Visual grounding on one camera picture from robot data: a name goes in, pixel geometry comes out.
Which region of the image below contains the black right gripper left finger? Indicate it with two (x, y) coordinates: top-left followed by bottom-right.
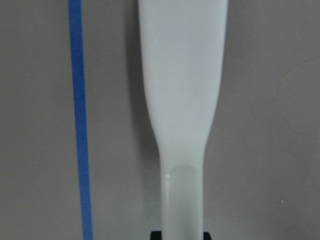
(150, 231), (162, 240)

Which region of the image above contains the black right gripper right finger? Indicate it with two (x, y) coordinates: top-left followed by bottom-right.
(203, 231), (211, 240)

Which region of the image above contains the white brush with dark bristles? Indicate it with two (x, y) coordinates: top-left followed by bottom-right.
(138, 0), (229, 240)

